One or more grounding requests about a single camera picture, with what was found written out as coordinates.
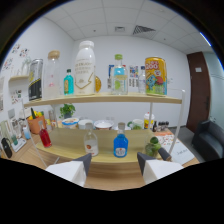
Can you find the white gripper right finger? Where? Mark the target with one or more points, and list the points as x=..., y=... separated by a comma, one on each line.
x=156, y=170

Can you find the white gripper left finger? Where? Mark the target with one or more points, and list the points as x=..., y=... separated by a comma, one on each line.
x=71, y=171

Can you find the blue liquid bottle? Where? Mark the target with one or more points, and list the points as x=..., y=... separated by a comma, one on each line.
x=120, y=145

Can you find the white milk bottle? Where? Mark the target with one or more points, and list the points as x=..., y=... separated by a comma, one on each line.
x=85, y=70

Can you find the light blue cup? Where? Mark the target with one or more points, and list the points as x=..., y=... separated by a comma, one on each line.
x=26, y=133

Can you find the glass with lime pieces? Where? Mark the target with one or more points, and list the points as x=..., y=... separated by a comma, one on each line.
x=152, y=148

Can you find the white notebook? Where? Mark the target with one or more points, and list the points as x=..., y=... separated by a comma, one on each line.
x=180, y=150

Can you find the clear bottle with red label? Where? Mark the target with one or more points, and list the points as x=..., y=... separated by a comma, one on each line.
x=91, y=143

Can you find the red liquid bottle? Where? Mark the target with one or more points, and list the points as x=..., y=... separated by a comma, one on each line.
x=45, y=138

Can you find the blue patterned bowl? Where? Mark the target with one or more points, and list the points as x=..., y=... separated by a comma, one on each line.
x=70, y=122

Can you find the white mug with green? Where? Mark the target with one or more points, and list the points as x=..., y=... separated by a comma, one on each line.
x=137, y=124

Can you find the small white bowl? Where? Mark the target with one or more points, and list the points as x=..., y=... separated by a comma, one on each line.
x=85, y=124

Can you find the wide white bowl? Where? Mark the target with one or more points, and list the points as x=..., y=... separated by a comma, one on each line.
x=103, y=124

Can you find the white tray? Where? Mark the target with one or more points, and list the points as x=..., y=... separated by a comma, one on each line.
x=19, y=145

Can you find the black armchair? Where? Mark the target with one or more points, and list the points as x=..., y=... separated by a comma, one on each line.
x=210, y=140

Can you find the green potted plant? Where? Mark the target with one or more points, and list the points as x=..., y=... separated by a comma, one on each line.
x=67, y=110

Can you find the yellow toy fruit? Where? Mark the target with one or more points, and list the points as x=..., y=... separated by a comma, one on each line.
x=39, y=115

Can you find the black bag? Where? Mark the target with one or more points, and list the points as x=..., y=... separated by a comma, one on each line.
x=6, y=148

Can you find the green toy vegetable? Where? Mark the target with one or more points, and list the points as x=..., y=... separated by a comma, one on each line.
x=33, y=113

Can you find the two-tier wooden shelf rack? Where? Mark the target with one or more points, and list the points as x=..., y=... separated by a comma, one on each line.
x=103, y=98

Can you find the teal bottle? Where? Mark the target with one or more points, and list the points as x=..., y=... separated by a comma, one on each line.
x=68, y=85

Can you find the dark brown door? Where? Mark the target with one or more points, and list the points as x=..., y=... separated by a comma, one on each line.
x=199, y=93

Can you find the small clear bottle dark cap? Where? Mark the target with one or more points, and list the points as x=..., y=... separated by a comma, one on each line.
x=142, y=81

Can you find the striped black and white print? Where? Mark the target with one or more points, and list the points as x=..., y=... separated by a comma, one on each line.
x=133, y=83

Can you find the amber syrup bottle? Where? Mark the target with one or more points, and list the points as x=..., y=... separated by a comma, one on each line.
x=98, y=84

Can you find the yellow cartoon drink can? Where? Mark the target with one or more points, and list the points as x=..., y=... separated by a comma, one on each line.
x=156, y=76

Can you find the clear bottle with green cap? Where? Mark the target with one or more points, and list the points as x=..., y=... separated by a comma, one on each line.
x=119, y=83

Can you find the white vase decoration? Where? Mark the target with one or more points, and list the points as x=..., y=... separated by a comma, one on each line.
x=26, y=66

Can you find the ceiling light strip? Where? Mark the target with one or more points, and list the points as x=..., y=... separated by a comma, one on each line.
x=205, y=39

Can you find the ceiling air vent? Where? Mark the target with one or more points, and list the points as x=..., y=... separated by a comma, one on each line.
x=144, y=30

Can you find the square ceiling fixture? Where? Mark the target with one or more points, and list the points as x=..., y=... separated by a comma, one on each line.
x=120, y=29

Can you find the multicolour wall poster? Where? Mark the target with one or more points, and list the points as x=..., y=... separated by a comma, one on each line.
x=133, y=71

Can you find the wooden wall shelf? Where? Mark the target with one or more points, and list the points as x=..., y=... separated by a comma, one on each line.
x=18, y=78

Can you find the blue wall poster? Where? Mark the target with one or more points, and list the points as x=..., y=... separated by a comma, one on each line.
x=110, y=70

